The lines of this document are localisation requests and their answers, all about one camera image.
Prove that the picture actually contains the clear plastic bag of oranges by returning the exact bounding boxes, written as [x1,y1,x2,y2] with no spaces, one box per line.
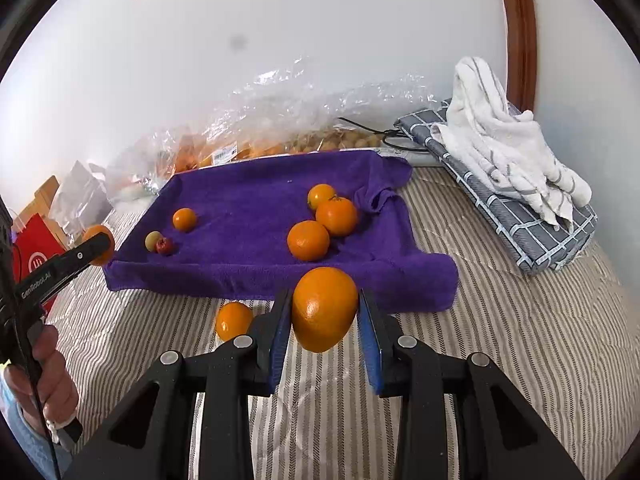
[105,125,291,196]

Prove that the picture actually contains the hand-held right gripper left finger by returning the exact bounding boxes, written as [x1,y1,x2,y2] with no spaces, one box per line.
[64,288,293,480]

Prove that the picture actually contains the large smooth orange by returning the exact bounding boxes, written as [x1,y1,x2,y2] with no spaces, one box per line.
[291,267,360,354]

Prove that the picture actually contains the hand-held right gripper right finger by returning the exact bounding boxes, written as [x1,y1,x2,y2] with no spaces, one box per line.
[357,288,586,480]

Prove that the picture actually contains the white paper bag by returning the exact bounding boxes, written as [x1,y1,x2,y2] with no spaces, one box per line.
[50,160,113,223]

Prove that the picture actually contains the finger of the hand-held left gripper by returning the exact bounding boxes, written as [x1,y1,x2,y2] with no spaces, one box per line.
[14,232,115,311]

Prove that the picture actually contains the wooden door frame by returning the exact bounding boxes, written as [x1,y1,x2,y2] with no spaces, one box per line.
[496,0,538,113]

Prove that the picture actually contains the purple towel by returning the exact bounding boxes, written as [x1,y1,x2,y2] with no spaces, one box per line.
[102,149,460,313]

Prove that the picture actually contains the black strap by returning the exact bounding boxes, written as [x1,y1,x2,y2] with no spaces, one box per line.
[337,116,432,153]

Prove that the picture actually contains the red paper bag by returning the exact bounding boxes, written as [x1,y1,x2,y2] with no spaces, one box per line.
[12,212,68,318]

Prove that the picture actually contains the cardboard box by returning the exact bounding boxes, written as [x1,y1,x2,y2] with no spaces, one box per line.
[22,175,61,221]

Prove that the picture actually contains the grey checked folded cloth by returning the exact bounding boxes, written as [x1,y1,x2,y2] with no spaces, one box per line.
[393,99,598,277]

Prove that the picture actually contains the person's left hand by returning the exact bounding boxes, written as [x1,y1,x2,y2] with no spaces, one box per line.
[5,322,81,431]

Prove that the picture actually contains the mandarin orange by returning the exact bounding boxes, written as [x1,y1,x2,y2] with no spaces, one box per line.
[287,220,331,262]
[81,225,116,267]
[315,197,359,237]
[215,301,255,342]

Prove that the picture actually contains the small orange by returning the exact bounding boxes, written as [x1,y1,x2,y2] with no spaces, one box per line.
[172,208,198,233]
[307,183,337,211]

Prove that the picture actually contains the white striped towel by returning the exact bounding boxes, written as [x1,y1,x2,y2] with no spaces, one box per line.
[430,56,592,228]

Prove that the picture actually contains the person's left forearm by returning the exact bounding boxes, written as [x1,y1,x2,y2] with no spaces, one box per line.
[0,375,71,480]

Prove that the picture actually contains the clear plastic bag of longans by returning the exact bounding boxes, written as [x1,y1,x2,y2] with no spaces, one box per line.
[220,55,441,161]

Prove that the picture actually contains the striped bed cover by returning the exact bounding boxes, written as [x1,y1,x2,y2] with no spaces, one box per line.
[10,165,640,480]

